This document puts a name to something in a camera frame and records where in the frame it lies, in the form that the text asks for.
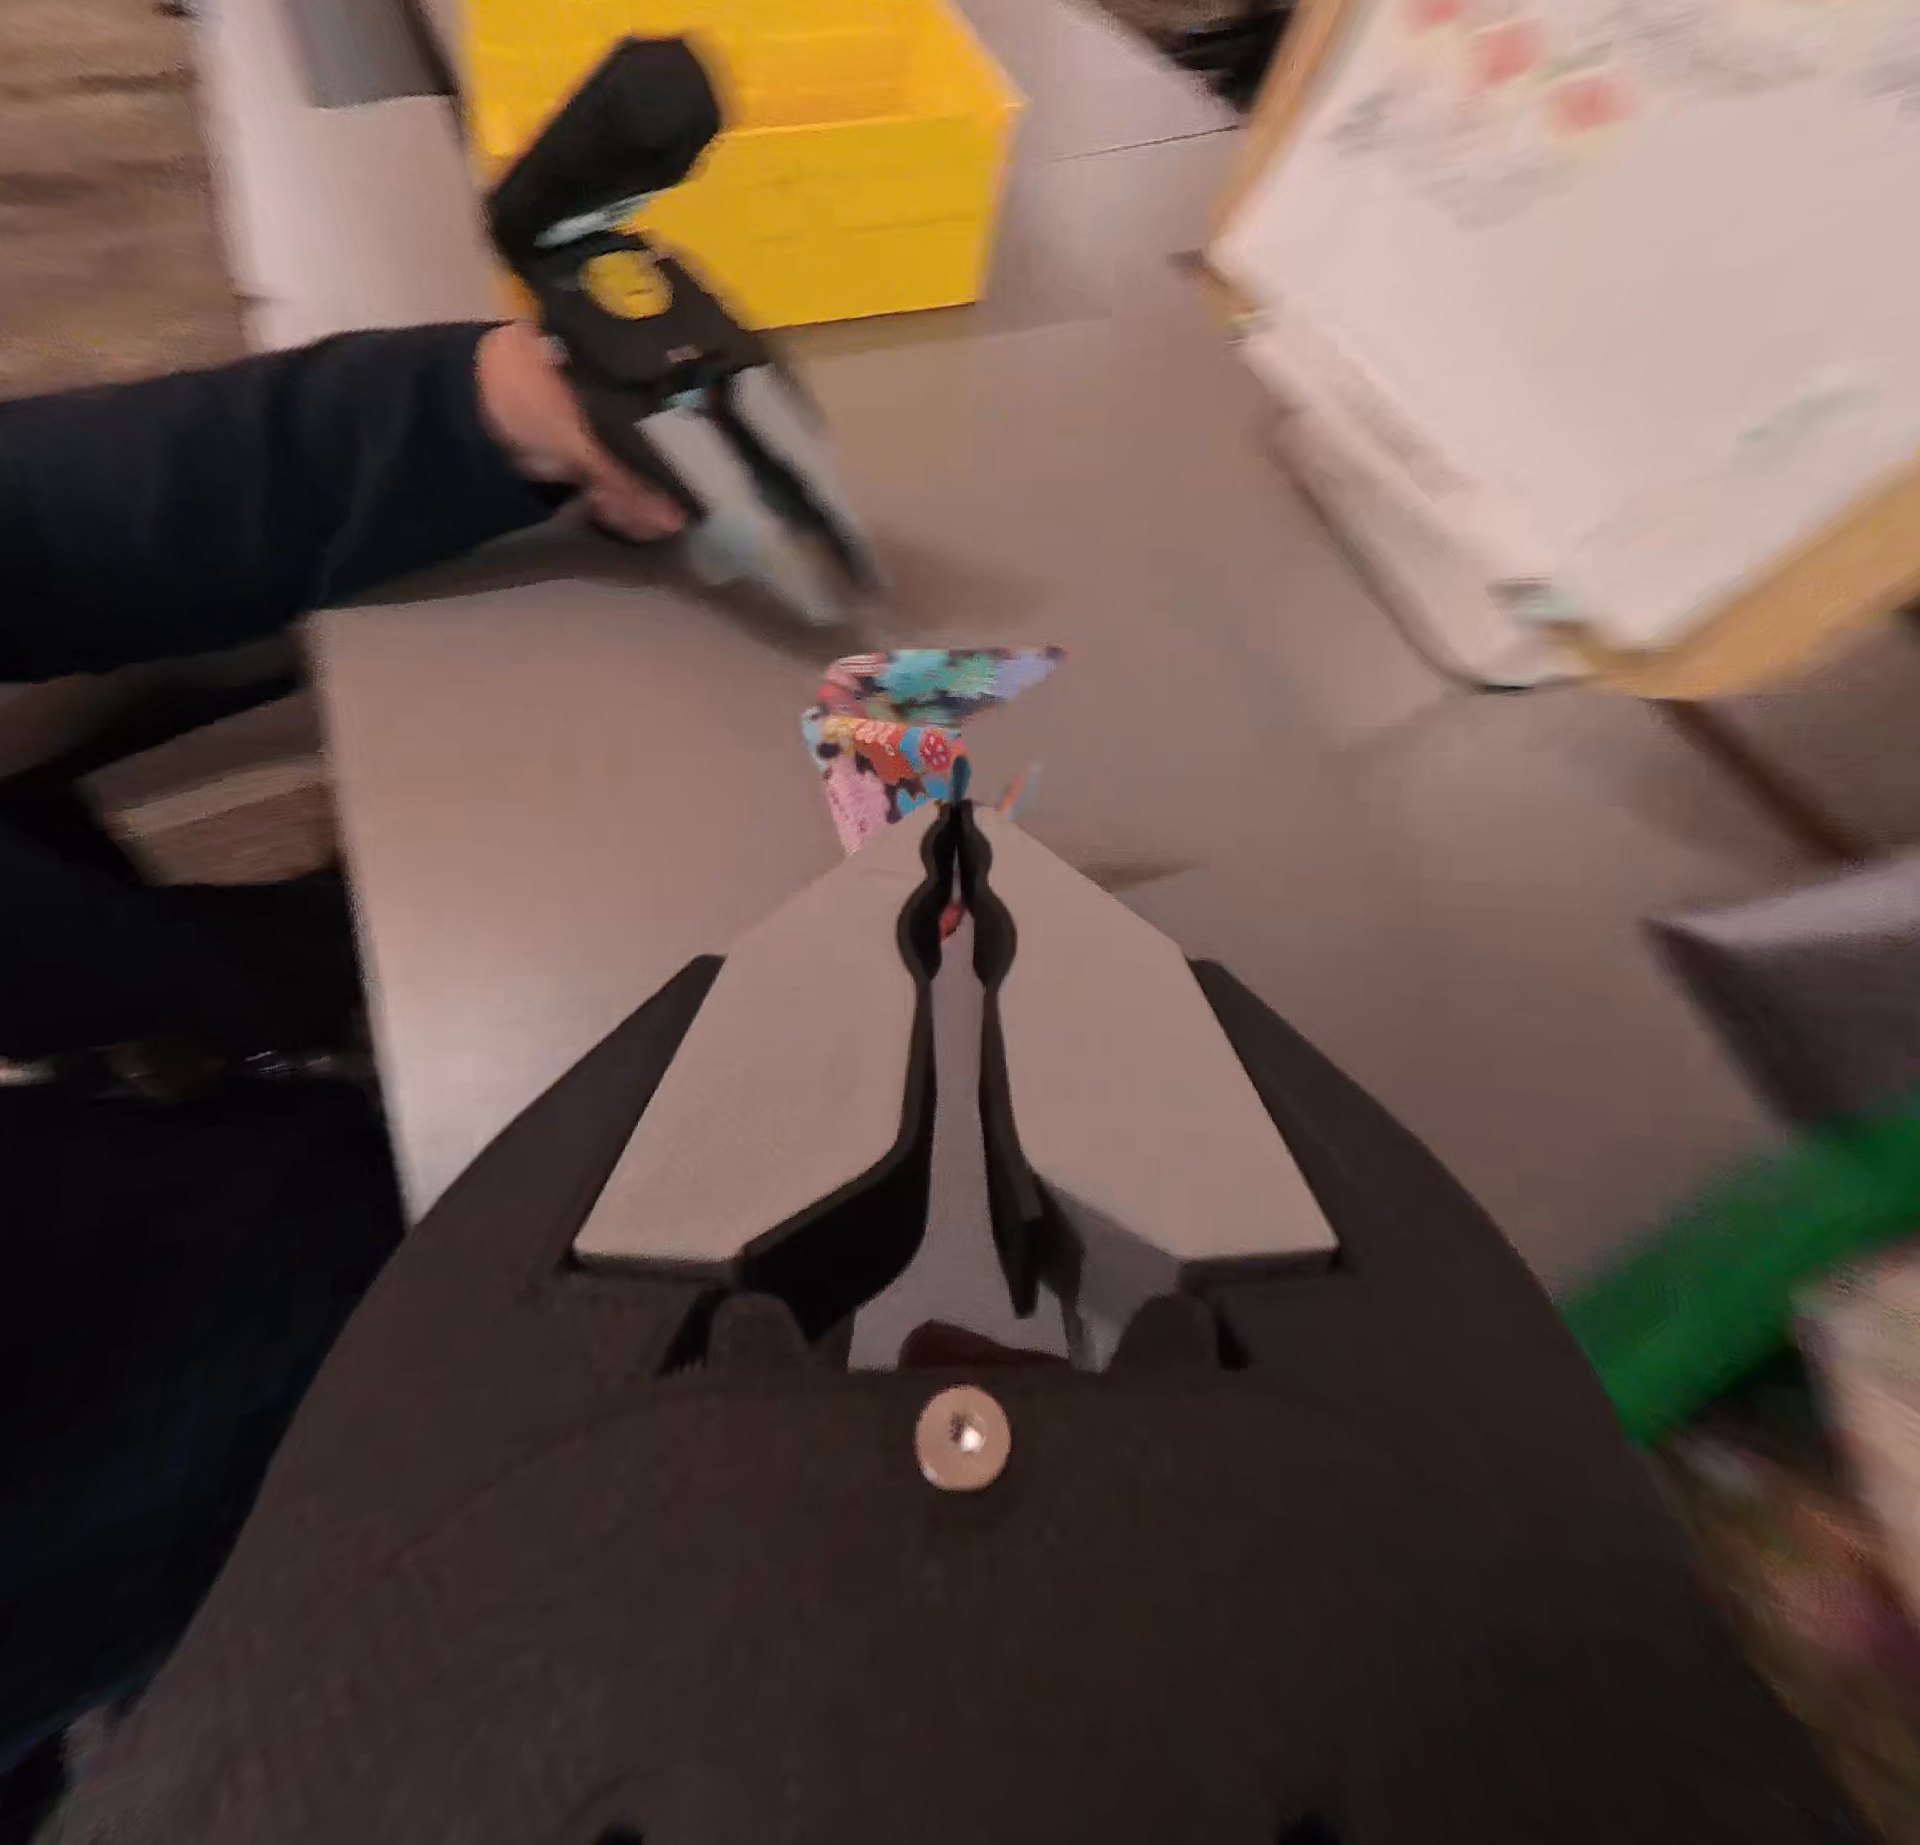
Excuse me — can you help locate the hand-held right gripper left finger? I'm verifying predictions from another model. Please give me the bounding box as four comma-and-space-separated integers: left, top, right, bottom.
574, 798, 960, 1346

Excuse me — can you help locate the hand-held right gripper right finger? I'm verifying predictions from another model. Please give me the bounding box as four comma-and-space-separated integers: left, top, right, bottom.
956, 803, 1342, 1371

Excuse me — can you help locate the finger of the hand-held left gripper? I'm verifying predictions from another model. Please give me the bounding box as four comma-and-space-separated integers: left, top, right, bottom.
630, 403, 791, 595
716, 356, 891, 632

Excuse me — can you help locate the floral origami paper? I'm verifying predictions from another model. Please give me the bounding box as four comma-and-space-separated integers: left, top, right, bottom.
798, 645, 1070, 857

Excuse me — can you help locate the person's left forearm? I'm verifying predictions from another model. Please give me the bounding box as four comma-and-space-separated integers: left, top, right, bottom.
0, 323, 581, 688

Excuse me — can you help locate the person's left hand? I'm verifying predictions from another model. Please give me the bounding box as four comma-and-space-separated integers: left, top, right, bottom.
475, 319, 696, 545

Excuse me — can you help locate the yellow plastic bin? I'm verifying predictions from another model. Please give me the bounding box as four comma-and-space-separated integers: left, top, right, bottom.
455, 0, 1032, 334

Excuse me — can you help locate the white cabinet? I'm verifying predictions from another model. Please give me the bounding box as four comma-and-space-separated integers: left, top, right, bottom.
172, 0, 490, 356

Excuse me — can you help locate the green plastic item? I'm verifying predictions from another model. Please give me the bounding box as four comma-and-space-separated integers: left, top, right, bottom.
1557, 1102, 1920, 1452

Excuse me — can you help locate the grey box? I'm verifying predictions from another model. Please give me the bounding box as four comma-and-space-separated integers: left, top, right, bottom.
1646, 855, 1920, 1135

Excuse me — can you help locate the wooden framed printed board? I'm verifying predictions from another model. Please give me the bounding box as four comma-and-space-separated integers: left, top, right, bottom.
1197, 0, 1920, 702

